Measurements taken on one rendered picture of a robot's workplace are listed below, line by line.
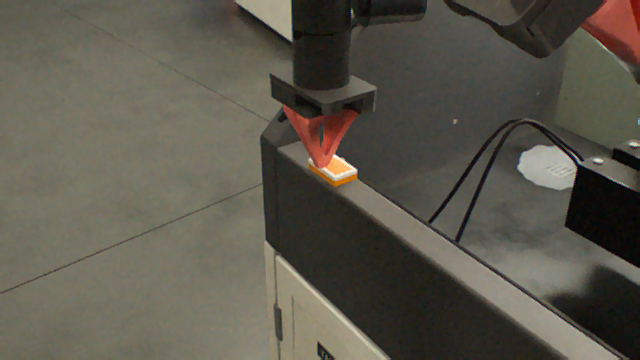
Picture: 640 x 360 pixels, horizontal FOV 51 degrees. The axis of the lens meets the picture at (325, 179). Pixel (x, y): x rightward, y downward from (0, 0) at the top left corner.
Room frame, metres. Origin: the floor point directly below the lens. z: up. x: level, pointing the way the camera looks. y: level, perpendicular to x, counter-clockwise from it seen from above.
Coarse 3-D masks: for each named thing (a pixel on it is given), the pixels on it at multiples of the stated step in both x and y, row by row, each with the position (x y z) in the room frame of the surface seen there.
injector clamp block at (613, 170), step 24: (624, 144) 0.64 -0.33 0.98; (600, 168) 0.59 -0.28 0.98; (624, 168) 0.59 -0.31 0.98; (576, 192) 0.60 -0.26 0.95; (600, 192) 0.57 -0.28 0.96; (624, 192) 0.56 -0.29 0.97; (576, 216) 0.59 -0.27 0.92; (600, 216) 0.57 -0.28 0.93; (624, 216) 0.55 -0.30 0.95; (600, 240) 0.56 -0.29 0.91; (624, 240) 0.54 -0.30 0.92
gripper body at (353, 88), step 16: (336, 32) 0.60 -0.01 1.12; (304, 48) 0.60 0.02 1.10; (320, 48) 0.60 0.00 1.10; (336, 48) 0.60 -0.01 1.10; (304, 64) 0.60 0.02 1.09; (320, 64) 0.60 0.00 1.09; (336, 64) 0.60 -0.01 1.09; (288, 80) 0.62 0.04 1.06; (304, 80) 0.60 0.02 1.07; (320, 80) 0.60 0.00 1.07; (336, 80) 0.60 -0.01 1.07; (352, 80) 0.62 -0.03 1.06; (304, 96) 0.59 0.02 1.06; (320, 96) 0.58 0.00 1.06; (336, 96) 0.58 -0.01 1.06; (352, 96) 0.58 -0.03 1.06; (368, 96) 0.60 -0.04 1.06; (336, 112) 0.57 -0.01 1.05
